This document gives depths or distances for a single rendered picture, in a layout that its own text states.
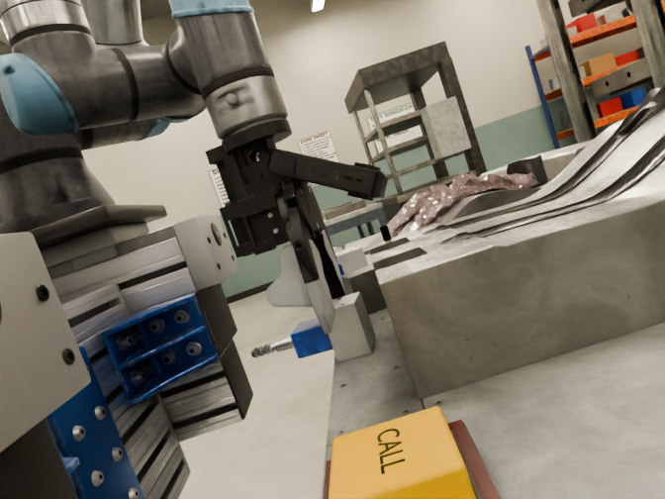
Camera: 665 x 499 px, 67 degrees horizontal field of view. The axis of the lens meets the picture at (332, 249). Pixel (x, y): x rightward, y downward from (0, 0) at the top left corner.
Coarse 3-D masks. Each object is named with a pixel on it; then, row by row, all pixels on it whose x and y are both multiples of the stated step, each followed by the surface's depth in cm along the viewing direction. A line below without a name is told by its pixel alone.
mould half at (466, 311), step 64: (640, 128) 50; (576, 192) 49; (640, 192) 38; (384, 256) 47; (448, 256) 36; (512, 256) 35; (576, 256) 35; (640, 256) 35; (448, 320) 36; (512, 320) 35; (576, 320) 35; (640, 320) 35; (448, 384) 36
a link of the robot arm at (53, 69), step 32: (0, 0) 46; (32, 0) 46; (64, 0) 48; (32, 32) 46; (64, 32) 47; (0, 64) 45; (32, 64) 46; (64, 64) 47; (96, 64) 49; (128, 64) 51; (32, 96) 45; (64, 96) 47; (96, 96) 49; (128, 96) 51; (32, 128) 47; (64, 128) 49
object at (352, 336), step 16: (336, 304) 52; (352, 304) 50; (336, 320) 50; (352, 320) 50; (368, 320) 54; (304, 336) 51; (320, 336) 51; (336, 336) 50; (352, 336) 50; (368, 336) 51; (256, 352) 54; (272, 352) 54; (304, 352) 52; (320, 352) 52; (336, 352) 51; (352, 352) 50; (368, 352) 50
